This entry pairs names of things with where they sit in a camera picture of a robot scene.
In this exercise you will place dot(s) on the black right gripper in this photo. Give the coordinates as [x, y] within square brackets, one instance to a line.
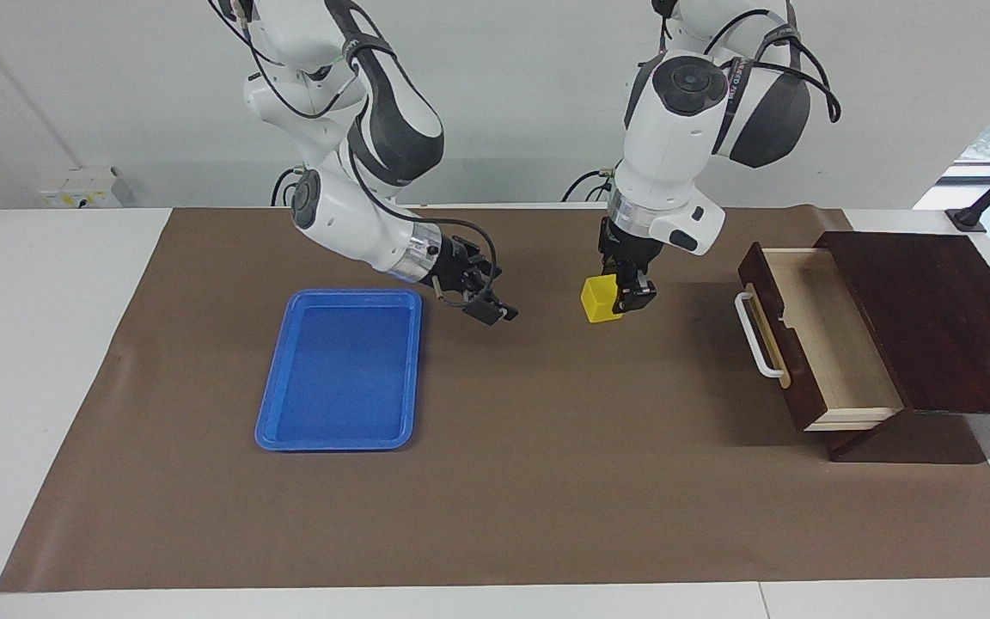
[461, 271]

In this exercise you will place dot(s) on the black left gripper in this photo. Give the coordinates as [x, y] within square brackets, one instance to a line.
[628, 254]

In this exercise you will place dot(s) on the yellow cube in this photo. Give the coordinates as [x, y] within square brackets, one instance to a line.
[601, 301]

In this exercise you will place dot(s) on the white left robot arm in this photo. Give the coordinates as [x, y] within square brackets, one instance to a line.
[667, 137]

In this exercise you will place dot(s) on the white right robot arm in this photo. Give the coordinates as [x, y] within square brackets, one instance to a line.
[349, 223]

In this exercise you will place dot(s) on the dark wooden drawer cabinet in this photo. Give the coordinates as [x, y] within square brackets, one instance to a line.
[959, 318]

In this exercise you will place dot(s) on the blue plastic tray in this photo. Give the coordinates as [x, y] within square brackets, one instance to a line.
[340, 370]

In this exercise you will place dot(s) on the brown paper table mat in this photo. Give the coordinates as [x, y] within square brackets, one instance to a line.
[546, 481]

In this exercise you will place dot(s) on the white wall socket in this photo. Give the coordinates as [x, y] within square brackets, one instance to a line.
[78, 189]

